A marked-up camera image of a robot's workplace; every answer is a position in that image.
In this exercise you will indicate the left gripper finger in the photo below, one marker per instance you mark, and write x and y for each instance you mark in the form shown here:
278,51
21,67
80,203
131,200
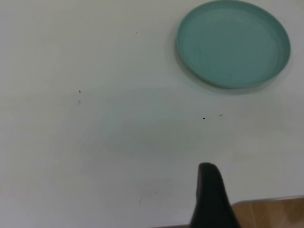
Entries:
211,202

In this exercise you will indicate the green round plate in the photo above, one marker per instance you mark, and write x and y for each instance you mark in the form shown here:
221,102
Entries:
232,47

